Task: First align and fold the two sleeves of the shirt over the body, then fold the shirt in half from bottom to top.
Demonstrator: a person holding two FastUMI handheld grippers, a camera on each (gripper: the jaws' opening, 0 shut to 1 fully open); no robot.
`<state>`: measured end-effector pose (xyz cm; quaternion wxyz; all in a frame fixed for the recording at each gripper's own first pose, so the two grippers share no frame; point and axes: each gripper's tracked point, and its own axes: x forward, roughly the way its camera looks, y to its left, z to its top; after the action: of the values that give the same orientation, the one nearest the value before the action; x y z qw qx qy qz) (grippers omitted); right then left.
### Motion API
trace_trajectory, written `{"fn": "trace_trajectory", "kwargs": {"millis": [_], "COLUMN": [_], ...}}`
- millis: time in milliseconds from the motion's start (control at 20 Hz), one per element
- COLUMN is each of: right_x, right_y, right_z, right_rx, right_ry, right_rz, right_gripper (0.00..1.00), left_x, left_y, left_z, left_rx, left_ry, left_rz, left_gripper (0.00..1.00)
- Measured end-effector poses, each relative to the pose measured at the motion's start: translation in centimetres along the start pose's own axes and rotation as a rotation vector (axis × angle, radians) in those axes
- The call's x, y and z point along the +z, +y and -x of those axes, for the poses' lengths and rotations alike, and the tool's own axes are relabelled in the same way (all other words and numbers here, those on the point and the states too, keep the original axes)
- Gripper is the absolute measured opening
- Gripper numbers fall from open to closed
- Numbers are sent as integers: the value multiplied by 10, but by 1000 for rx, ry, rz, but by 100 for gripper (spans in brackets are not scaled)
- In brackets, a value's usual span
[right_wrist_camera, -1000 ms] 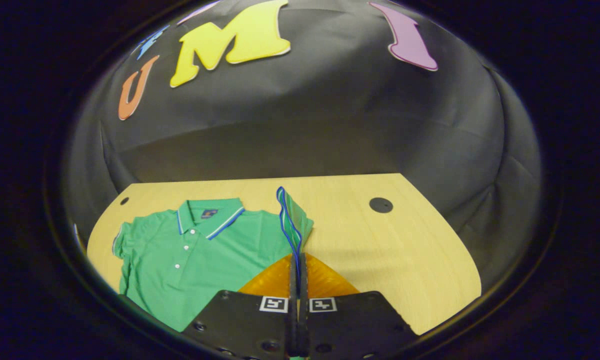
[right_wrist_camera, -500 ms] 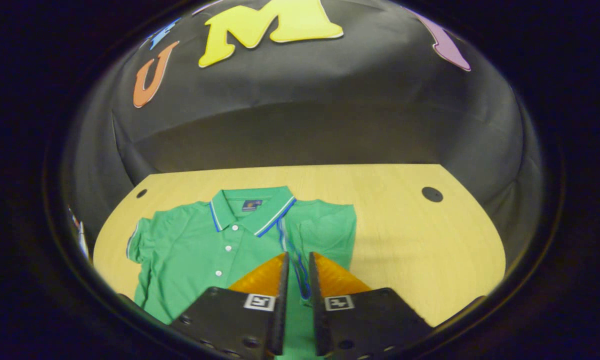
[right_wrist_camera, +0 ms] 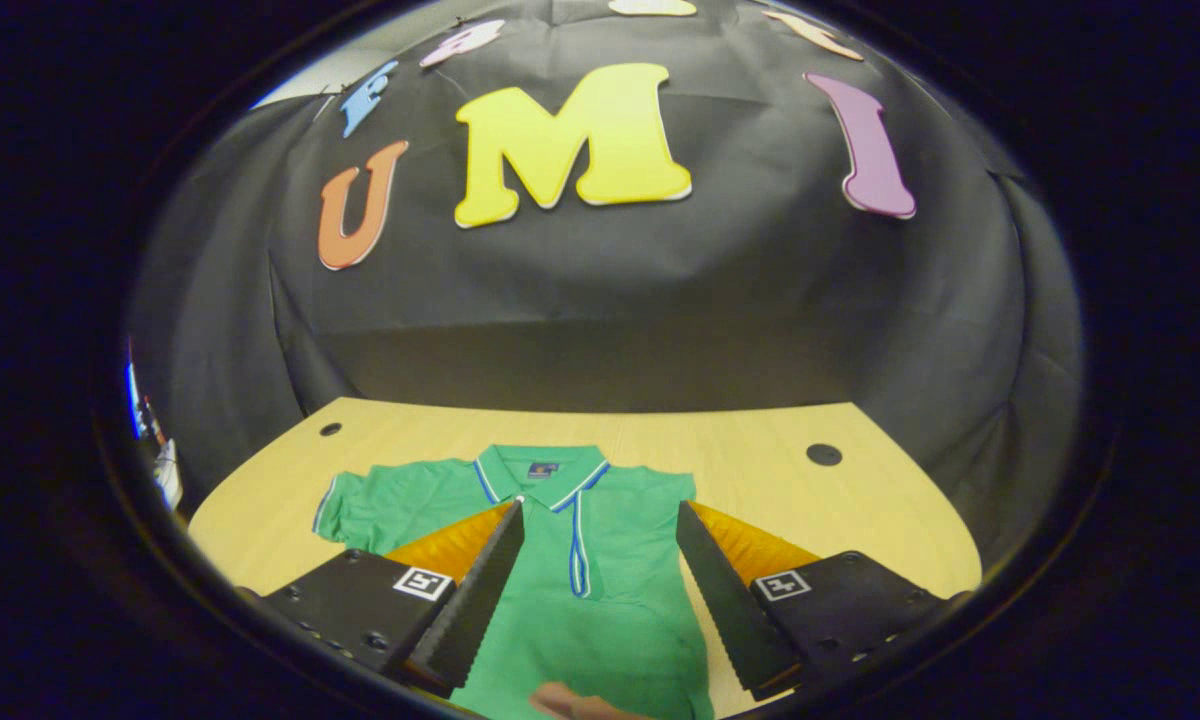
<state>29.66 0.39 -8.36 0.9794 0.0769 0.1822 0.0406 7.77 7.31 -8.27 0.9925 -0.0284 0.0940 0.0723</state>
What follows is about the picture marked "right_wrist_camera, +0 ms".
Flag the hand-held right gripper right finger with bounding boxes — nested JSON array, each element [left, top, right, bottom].
[[675, 500, 951, 701]]

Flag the black backdrop cloth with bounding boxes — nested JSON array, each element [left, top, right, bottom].
[[125, 0, 1086, 571]]

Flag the computer monitor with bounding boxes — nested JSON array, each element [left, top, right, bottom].
[[125, 342, 145, 441]]

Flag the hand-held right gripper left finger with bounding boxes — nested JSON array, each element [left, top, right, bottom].
[[260, 497, 526, 698]]

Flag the green T-shirt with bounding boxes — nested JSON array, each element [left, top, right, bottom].
[[312, 444, 716, 720]]

